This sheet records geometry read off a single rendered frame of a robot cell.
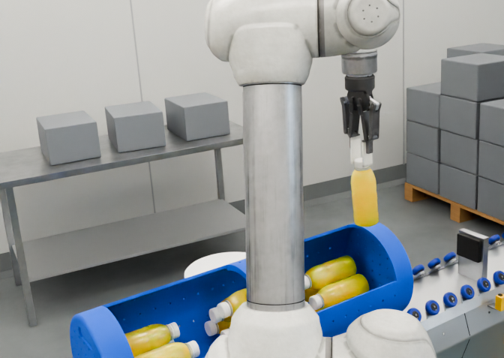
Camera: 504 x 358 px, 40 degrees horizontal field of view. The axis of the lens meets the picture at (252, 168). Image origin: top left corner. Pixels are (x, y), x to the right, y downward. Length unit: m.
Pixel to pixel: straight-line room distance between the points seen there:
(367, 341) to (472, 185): 4.04
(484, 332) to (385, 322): 1.14
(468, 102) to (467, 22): 1.54
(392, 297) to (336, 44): 0.94
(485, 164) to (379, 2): 3.95
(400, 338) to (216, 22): 0.59
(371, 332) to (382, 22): 0.49
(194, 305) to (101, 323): 0.38
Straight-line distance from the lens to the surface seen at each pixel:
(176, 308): 1.85
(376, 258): 2.02
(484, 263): 2.32
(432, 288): 2.29
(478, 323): 2.25
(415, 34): 6.06
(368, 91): 1.74
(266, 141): 1.12
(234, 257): 2.27
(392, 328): 1.15
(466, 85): 5.02
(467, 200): 5.21
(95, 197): 5.04
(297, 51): 1.13
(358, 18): 1.09
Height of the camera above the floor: 1.97
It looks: 17 degrees down
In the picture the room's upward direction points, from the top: 4 degrees counter-clockwise
